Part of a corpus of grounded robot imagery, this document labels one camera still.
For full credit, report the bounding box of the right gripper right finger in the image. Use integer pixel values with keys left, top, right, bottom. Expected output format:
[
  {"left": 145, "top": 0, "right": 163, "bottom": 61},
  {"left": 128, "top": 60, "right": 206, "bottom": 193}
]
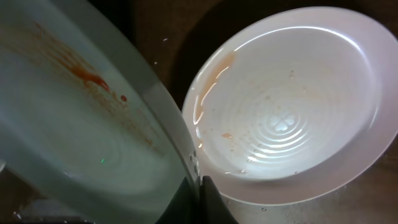
[{"left": 199, "top": 175, "right": 238, "bottom": 224}]

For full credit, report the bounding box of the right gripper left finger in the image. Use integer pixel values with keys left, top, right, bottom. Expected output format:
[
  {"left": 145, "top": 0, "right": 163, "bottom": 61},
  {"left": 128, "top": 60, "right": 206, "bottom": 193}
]
[{"left": 156, "top": 178, "right": 196, "bottom": 224}]

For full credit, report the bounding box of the pale blue plate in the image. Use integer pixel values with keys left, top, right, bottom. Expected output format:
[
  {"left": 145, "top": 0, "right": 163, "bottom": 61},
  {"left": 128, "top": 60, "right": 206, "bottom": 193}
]
[{"left": 1, "top": 1, "right": 200, "bottom": 223}]

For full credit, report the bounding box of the pink white plate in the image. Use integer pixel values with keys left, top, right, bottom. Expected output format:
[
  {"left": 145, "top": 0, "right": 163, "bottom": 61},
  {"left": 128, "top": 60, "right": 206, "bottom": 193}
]
[{"left": 183, "top": 7, "right": 397, "bottom": 205}]

